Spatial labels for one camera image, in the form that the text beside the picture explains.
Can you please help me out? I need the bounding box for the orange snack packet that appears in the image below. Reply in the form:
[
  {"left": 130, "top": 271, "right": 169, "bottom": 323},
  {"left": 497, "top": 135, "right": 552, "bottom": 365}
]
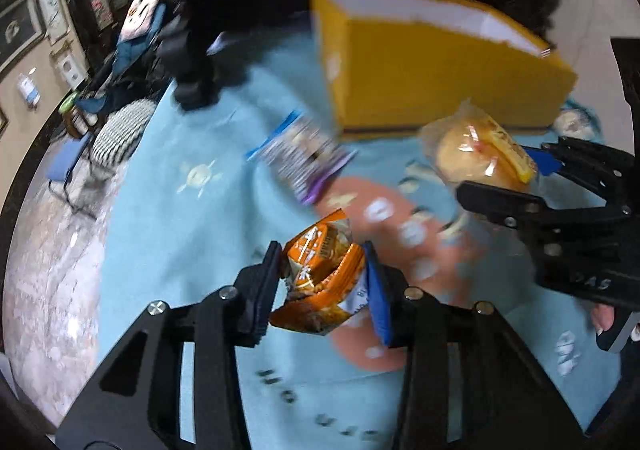
[{"left": 270, "top": 210, "right": 363, "bottom": 336}]

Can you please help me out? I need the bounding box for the blue and purple snack packet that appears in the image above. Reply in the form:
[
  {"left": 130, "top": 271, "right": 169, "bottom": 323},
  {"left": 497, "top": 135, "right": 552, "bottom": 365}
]
[{"left": 245, "top": 110, "right": 358, "bottom": 203}]

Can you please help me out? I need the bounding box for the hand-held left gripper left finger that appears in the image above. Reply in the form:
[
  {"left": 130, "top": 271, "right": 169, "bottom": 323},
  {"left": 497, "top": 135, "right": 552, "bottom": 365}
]
[{"left": 55, "top": 240, "right": 283, "bottom": 450}]

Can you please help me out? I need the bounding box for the blue folding chair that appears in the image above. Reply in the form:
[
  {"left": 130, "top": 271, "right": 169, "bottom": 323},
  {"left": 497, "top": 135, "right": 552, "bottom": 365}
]
[{"left": 75, "top": 0, "right": 173, "bottom": 118}]

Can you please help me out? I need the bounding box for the black and white checkered stool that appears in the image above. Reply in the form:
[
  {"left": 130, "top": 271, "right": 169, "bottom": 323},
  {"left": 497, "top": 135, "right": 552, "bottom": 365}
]
[{"left": 92, "top": 99, "right": 158, "bottom": 166}]

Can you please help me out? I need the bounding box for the black framed picture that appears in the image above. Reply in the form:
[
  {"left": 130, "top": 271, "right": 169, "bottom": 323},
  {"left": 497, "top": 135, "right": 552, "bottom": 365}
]
[{"left": 0, "top": 0, "right": 48, "bottom": 71}]

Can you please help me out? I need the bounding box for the dark framed flower picture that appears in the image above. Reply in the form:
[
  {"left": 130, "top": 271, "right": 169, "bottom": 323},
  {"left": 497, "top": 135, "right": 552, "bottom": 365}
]
[{"left": 80, "top": 0, "right": 113, "bottom": 31}]

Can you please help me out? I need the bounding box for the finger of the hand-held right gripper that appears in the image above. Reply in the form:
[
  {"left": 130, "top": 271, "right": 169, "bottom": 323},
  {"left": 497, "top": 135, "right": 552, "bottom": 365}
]
[
  {"left": 457, "top": 180, "right": 631, "bottom": 256},
  {"left": 522, "top": 137, "right": 636, "bottom": 211}
]

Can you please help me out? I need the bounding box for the person's right hand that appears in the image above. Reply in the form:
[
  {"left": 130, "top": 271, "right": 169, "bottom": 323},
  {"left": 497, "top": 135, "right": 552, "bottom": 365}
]
[{"left": 592, "top": 304, "right": 615, "bottom": 337}]

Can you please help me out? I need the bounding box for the blue and white wall dispenser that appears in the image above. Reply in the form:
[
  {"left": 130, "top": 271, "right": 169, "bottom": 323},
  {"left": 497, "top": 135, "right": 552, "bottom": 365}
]
[{"left": 17, "top": 75, "right": 43, "bottom": 108}]

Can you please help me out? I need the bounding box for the clear popcorn packet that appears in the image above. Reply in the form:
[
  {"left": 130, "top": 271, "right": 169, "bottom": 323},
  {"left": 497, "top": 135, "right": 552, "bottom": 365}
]
[{"left": 552, "top": 100, "right": 603, "bottom": 138}]

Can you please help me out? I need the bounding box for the white framed floral picture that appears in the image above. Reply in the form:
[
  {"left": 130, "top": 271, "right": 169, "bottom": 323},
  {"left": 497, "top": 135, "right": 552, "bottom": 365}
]
[{"left": 40, "top": 0, "right": 71, "bottom": 43}]

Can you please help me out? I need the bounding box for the light blue printed cloth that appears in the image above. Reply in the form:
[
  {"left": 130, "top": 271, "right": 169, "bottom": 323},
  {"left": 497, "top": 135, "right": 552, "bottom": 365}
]
[{"left": 95, "top": 22, "right": 626, "bottom": 450}]

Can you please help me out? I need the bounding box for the yellow cardboard box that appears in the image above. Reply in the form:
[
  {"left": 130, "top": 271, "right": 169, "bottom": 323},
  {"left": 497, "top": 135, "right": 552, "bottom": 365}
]
[{"left": 310, "top": 0, "right": 578, "bottom": 138}]

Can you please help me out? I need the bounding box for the blue seat metal chair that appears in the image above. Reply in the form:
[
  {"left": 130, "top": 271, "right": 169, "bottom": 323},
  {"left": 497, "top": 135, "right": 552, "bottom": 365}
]
[{"left": 47, "top": 132, "right": 96, "bottom": 216}]

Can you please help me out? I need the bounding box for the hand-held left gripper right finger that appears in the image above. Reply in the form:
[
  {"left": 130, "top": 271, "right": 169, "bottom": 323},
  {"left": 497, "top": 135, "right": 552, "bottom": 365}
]
[{"left": 362, "top": 241, "right": 586, "bottom": 450}]

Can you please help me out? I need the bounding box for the bun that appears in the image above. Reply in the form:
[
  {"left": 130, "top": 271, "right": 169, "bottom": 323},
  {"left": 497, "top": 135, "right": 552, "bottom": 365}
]
[{"left": 420, "top": 102, "right": 541, "bottom": 201}]

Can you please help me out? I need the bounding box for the small hanging scroll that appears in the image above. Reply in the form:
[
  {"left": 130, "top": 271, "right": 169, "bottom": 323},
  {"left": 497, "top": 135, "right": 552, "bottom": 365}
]
[{"left": 52, "top": 47, "right": 88, "bottom": 91}]

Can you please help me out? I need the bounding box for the white face cushion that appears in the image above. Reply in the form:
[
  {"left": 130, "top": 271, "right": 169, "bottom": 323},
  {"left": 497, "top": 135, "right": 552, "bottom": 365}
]
[{"left": 122, "top": 0, "right": 163, "bottom": 41}]

